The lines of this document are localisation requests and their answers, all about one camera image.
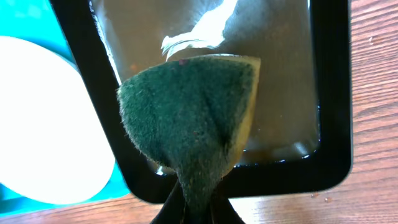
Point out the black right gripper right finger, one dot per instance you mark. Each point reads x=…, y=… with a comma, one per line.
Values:
x=222, y=212

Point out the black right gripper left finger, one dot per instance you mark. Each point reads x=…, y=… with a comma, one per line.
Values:
x=172, y=211

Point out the green yellow scrub sponge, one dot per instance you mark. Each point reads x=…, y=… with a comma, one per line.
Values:
x=193, y=116

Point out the white plate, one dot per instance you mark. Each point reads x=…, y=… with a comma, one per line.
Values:
x=53, y=147

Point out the black tray with water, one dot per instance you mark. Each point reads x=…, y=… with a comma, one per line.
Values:
x=302, y=137

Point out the teal plastic serving tray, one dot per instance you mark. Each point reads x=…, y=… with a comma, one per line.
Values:
x=36, y=22

